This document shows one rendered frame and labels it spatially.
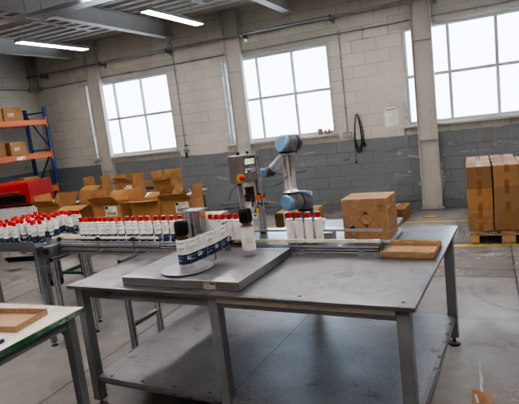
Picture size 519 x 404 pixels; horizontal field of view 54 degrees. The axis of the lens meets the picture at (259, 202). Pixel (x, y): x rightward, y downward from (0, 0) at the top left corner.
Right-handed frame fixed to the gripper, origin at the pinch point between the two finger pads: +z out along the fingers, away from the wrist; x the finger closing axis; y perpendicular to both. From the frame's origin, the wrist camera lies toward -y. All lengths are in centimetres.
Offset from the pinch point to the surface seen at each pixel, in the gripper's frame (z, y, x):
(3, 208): 16, 510, -185
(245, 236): -1, -31, 85
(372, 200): -11, -99, 37
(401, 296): 17, -129, 132
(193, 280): 12, -19, 130
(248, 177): -32, -19, 46
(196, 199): 0, 99, -76
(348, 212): -4, -83, 36
